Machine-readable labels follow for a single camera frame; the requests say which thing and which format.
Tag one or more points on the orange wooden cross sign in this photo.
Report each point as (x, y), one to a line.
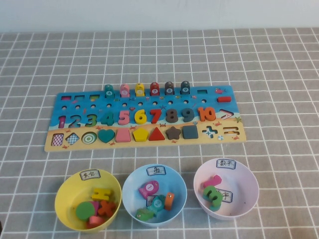
(106, 208)

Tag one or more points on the pink wooden numeral five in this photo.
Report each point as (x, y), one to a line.
(123, 117)

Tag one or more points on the pink wooden trapezoid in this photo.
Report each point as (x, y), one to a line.
(123, 136)

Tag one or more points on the dark grey fish number nine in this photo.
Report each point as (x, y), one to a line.
(185, 89)

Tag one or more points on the teal wooden fish number four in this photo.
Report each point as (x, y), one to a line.
(109, 92)

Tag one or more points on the pink wooden fish number five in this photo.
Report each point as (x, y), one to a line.
(124, 91)

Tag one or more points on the coral pink wooden block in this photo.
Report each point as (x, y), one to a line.
(96, 221)

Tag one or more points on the teal wooden numeral four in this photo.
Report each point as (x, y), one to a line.
(107, 119)

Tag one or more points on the yellow wooden fish number six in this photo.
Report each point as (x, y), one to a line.
(139, 90)

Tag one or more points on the brown wooden numeral eight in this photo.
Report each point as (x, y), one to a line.
(172, 115)

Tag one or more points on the red wooden triangle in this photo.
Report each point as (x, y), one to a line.
(157, 135)

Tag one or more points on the yellow wooden pentagon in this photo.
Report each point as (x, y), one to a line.
(140, 135)

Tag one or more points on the yellow plastic bowl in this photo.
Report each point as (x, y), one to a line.
(67, 196)

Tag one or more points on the magenta wooden block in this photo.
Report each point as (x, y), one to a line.
(97, 205)

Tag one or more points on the green wooden disc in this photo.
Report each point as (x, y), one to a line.
(85, 211)

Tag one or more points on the colourful wooden puzzle board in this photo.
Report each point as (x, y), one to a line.
(147, 105)

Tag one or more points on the teal wooden numeral two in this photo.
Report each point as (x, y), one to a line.
(214, 208)

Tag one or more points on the red wooden minus bar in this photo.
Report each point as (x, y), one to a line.
(224, 99)

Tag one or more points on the red wooden numeral seven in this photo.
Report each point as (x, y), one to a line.
(155, 112)

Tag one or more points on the yellow wooden numeral six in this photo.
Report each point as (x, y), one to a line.
(140, 119)

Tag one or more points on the pink plastic bowl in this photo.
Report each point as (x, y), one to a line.
(244, 181)

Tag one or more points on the brown wooden star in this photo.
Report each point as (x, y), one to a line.
(173, 133)

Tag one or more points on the orange wooden numeral ten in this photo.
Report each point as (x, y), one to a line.
(201, 114)

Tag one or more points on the grey-blue wooden numeral nine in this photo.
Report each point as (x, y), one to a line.
(188, 112)

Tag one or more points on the yellow wooden equals sign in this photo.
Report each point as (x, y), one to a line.
(99, 193)

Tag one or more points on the teal wooden fish number two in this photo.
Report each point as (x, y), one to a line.
(157, 203)

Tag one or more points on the magenta wooden numeral one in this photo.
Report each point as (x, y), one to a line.
(215, 179)

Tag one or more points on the orange wooden fish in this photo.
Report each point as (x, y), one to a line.
(168, 201)

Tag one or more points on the green wooden numeral three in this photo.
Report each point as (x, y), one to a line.
(208, 191)

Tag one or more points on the light blue plastic bowl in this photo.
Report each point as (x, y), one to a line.
(177, 189)

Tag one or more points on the red wooden fish number seven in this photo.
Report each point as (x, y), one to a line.
(154, 90)

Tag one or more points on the magenta wooden fish number one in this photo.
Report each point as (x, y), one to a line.
(149, 187)

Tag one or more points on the green wooden fish number three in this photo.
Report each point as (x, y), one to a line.
(143, 214)

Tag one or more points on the brown wooden fish number eight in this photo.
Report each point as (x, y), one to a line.
(169, 90)

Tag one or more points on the dark grey wooden square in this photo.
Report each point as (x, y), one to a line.
(190, 132)

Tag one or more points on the teal wooden heart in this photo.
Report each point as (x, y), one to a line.
(106, 135)

